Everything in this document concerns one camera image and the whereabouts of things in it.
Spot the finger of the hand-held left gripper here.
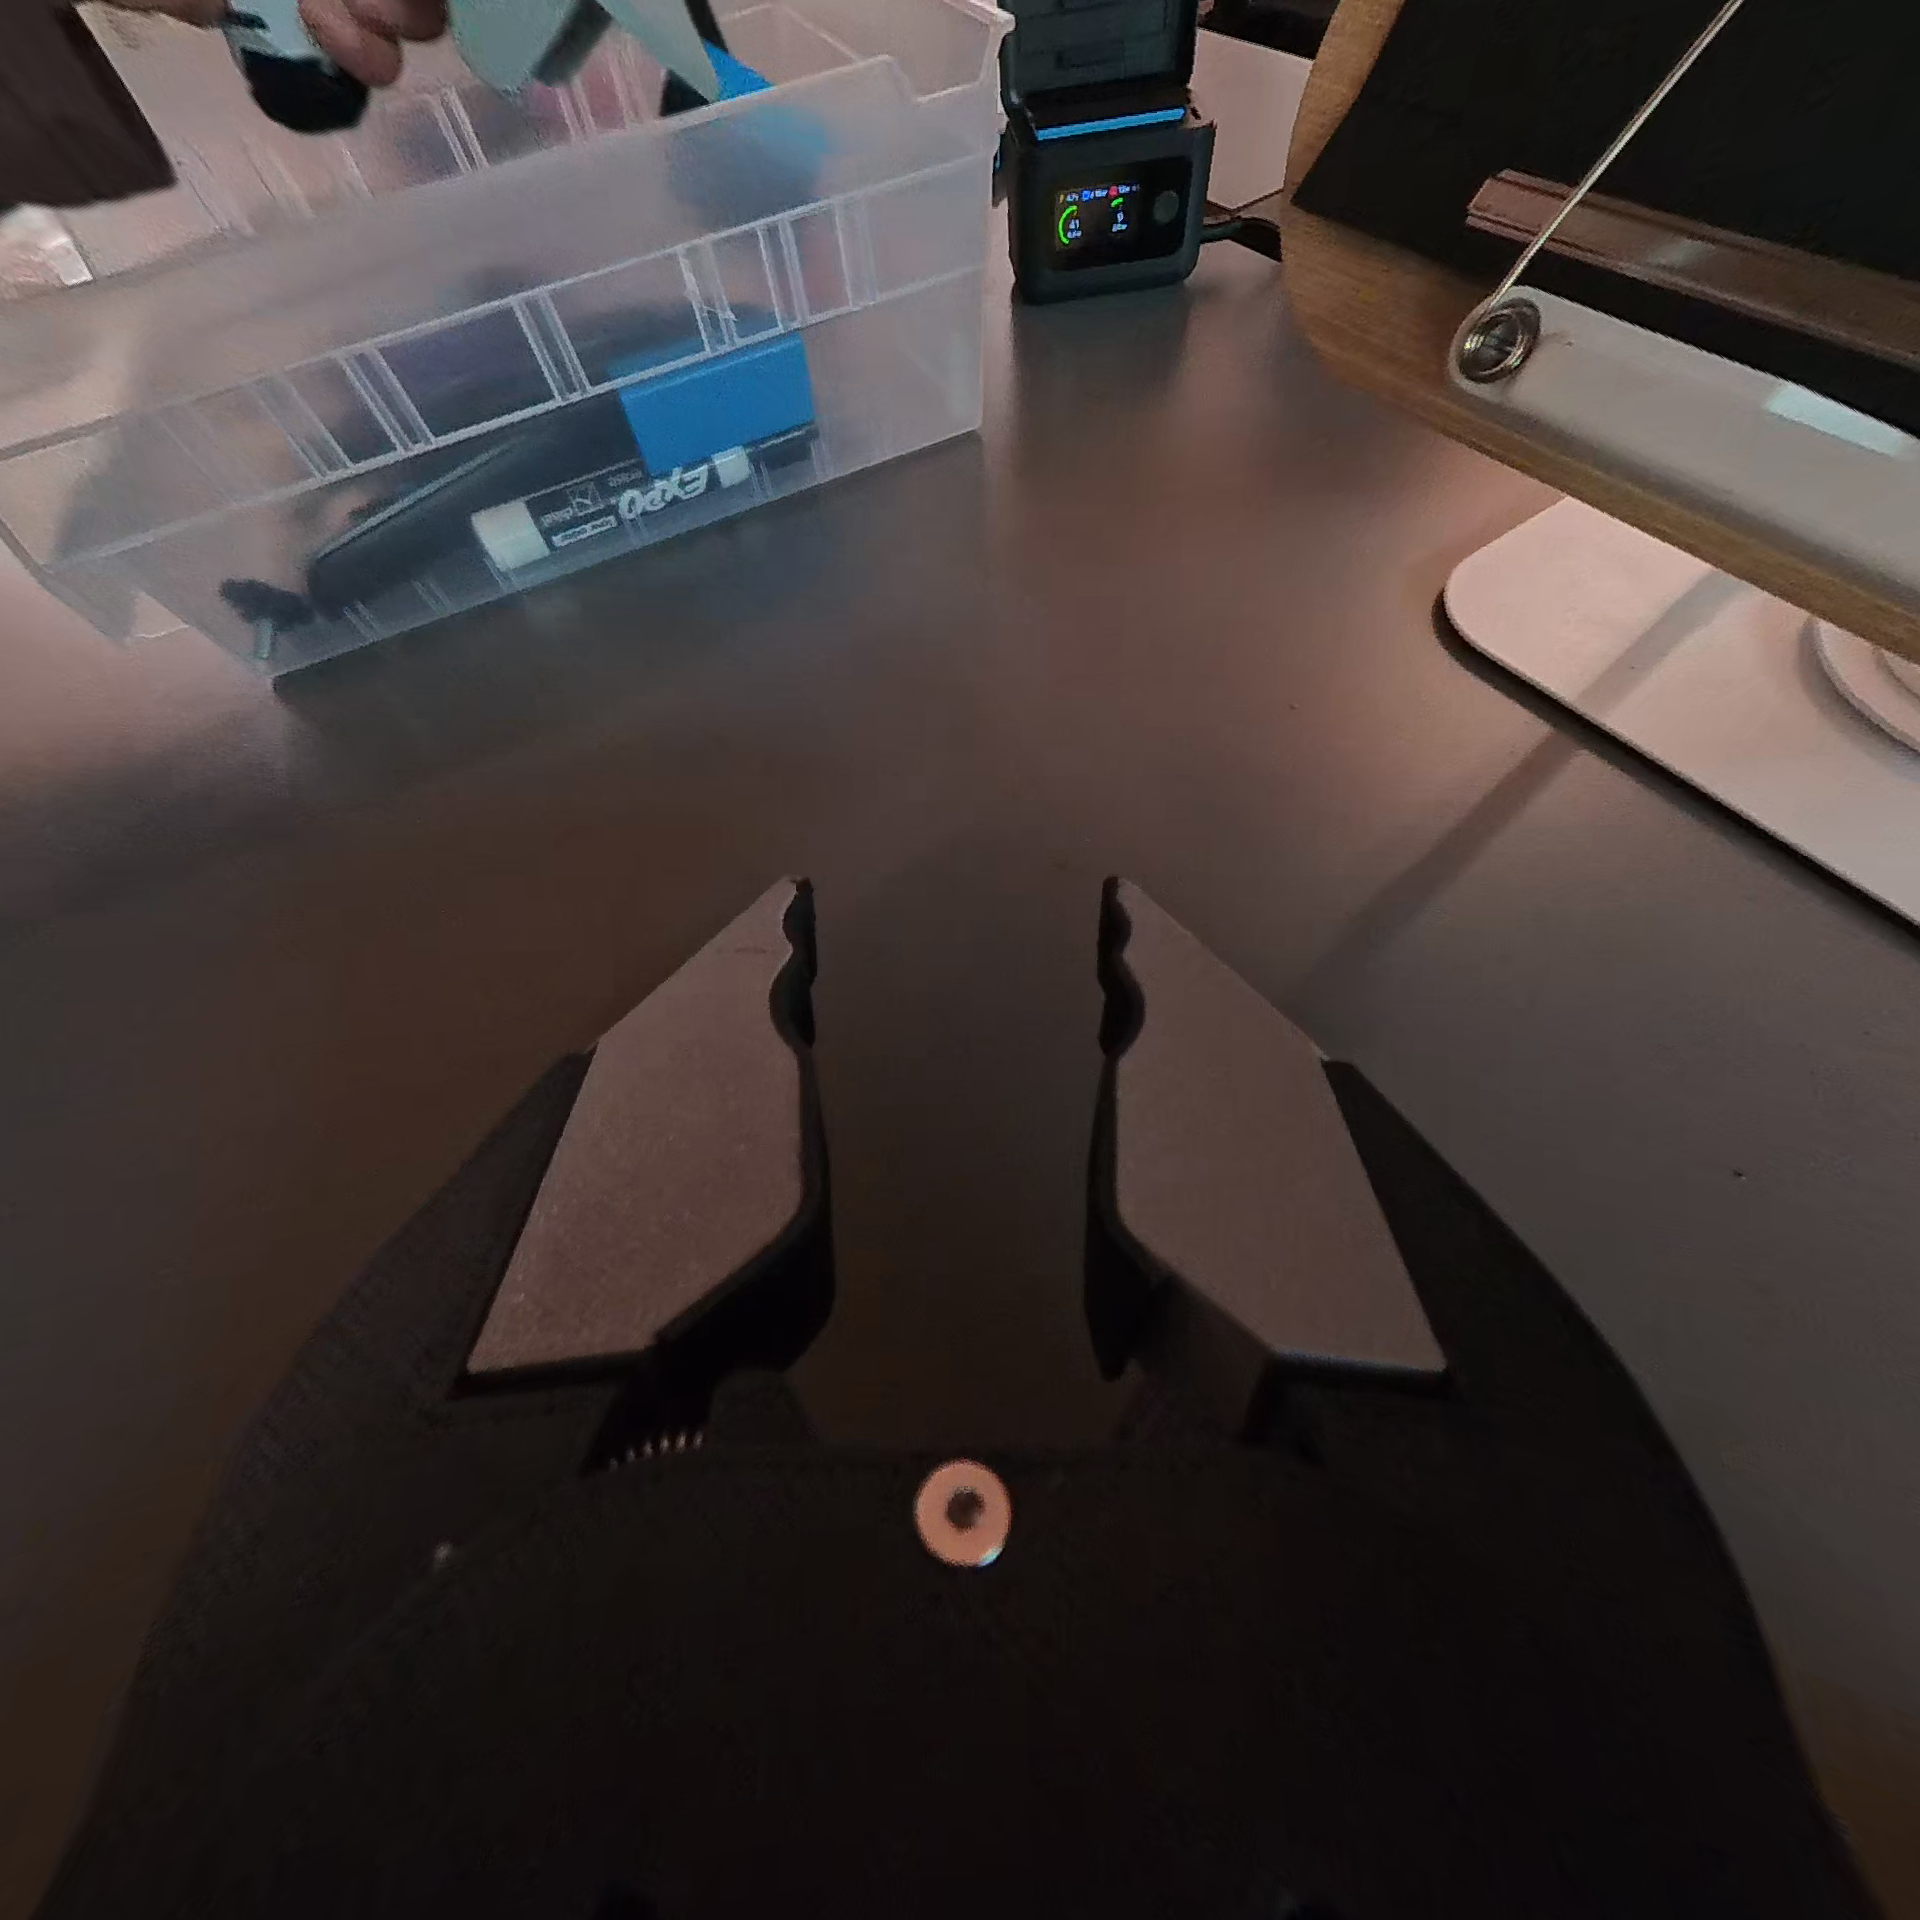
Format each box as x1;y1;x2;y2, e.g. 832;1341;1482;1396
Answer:
598;0;730;110
449;0;607;92

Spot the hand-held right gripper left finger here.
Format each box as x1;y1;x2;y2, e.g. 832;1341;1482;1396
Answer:
463;878;837;1383

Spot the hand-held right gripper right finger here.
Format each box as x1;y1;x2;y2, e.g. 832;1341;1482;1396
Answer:
1080;878;1453;1385

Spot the blue black whiteboard eraser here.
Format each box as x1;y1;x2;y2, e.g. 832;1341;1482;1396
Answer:
661;40;837;169

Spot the clear plastic bin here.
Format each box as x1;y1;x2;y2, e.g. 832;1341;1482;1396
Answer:
0;0;1010;672

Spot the blue foam block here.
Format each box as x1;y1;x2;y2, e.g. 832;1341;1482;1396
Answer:
617;335;824;485

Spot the black dry-erase marker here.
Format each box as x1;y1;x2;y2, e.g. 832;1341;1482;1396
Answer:
304;420;826;612

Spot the black charger with display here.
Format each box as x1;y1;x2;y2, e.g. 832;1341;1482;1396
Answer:
994;0;1222;308

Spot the black wood-edged display panel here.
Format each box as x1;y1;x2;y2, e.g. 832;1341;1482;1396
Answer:
1280;0;1920;662

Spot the thin metal wire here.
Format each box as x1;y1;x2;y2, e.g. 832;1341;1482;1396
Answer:
1499;0;1749;325

